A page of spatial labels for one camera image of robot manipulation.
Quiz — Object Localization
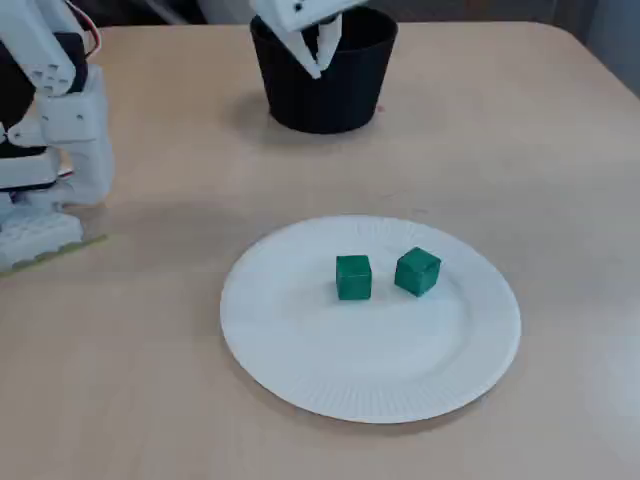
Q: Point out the red white servo wire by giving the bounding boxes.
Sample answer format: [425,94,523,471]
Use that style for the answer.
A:
[64,0,104,64]

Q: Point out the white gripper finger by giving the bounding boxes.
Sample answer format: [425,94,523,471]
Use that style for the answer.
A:
[317,13,345,72]
[281,28,322,81]

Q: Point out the white wrist camera plate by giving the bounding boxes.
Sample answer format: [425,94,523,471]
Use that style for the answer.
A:
[248,0,365,35]

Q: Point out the green cube block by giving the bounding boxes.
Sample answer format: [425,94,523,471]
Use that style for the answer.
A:
[335,254,374,302]
[394,246,442,298]

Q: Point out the white paper plate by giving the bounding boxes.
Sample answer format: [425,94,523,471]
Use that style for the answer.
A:
[220,214,522,425]

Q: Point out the black pot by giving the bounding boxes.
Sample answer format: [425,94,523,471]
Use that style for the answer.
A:
[249,5,400,135]

